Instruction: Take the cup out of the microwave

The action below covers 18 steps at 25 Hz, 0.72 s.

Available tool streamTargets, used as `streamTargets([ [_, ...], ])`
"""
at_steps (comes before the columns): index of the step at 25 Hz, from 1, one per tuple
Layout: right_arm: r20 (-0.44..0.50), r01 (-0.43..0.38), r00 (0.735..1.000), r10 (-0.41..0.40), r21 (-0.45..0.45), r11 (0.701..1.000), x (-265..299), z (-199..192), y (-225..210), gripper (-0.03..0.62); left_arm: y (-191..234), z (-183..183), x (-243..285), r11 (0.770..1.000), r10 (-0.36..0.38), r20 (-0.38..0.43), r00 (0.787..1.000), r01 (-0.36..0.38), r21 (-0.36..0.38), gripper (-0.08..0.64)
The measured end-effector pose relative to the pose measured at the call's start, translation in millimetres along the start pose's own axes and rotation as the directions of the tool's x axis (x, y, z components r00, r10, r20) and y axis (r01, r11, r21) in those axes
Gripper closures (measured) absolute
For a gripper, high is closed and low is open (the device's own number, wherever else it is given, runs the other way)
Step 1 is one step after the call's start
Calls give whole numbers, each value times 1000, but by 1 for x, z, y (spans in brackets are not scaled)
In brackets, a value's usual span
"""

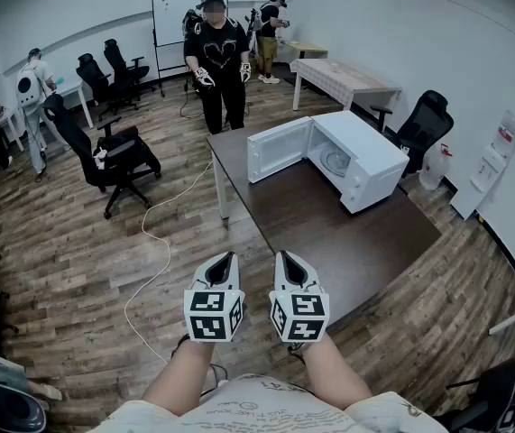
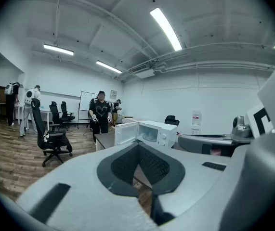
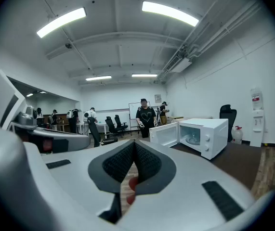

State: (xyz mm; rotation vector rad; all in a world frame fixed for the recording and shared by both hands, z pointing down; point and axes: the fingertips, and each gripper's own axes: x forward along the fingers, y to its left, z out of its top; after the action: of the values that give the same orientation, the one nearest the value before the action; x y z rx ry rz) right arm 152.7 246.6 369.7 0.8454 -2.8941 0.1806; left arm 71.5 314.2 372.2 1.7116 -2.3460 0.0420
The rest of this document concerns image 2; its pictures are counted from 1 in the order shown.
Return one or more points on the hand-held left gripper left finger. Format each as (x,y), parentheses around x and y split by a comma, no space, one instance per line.
(79,177)

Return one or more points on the white water dispenser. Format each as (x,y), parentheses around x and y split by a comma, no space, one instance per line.
(196,126)

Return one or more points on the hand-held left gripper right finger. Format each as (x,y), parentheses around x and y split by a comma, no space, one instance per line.
(200,177)

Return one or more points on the clear glass cup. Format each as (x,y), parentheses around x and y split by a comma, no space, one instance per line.
(149,135)

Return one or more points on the table with checked cloth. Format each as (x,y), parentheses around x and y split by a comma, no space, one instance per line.
(128,119)

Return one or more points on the white table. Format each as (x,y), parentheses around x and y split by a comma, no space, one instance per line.
(44,110)
(19,105)

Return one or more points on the white whiteboard on stand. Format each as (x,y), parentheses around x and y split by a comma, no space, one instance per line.
(85,100)

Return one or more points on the framed wall poster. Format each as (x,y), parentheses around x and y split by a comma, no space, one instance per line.
(113,94)

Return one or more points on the ceiling air conditioner unit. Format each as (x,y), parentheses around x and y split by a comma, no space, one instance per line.
(145,73)

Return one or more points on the white microwave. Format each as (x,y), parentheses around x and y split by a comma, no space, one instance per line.
(166,129)

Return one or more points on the black office chair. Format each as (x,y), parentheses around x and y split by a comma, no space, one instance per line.
(171,120)
(54,112)
(39,129)
(65,109)

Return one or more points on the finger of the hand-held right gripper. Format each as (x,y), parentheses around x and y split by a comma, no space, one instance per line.
(192,142)

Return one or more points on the white pod backpack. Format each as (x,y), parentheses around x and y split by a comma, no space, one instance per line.
(29,96)
(9,89)

